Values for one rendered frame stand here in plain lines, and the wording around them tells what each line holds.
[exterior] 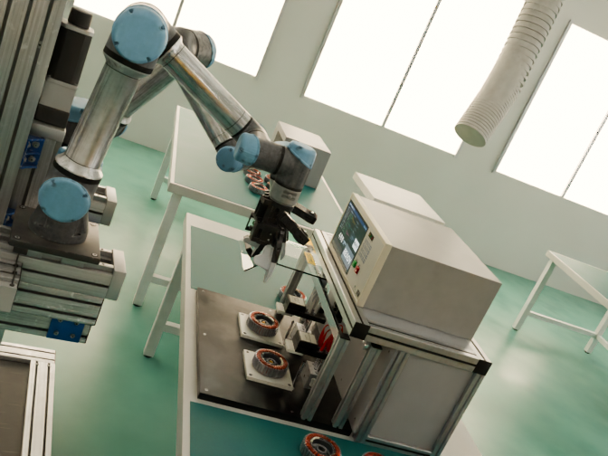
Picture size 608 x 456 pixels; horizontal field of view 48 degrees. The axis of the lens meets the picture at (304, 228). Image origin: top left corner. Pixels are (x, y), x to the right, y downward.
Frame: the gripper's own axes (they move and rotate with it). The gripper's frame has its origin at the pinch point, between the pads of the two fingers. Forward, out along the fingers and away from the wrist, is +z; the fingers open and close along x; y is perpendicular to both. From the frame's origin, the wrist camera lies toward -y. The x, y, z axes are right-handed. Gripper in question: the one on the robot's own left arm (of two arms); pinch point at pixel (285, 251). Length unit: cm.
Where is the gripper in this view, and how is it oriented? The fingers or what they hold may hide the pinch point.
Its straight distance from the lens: 220.6
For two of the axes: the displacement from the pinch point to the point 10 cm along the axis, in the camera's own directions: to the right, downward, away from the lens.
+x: -0.5, 3.5, -9.4
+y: -10.0, -0.7, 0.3
